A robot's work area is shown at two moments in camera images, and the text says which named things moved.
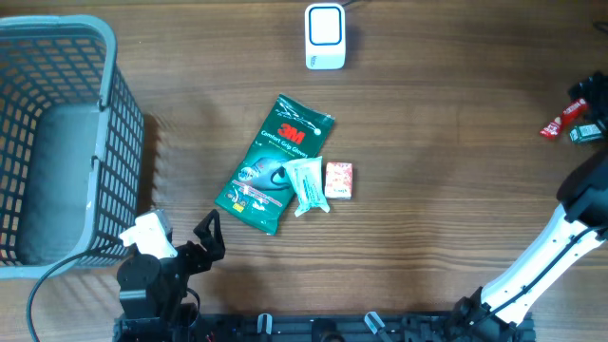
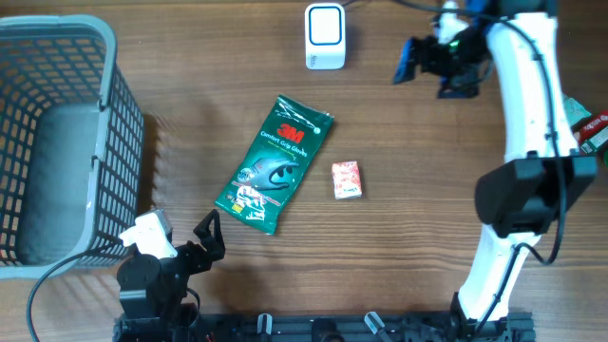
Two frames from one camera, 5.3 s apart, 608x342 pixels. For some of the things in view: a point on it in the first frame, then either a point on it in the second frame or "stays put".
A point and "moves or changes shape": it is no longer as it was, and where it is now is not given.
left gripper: [202, 261] stays put
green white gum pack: [584, 132] → [595, 142]
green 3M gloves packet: [261, 183] stays put
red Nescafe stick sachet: [573, 111] → [593, 126]
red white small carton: [338, 180] moves or changes shape
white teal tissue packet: [308, 180] → [574, 111]
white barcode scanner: [325, 36] stays put
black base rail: [178, 327] stays put
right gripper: [596, 85] → [465, 84]
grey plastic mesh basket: [71, 146] stays put
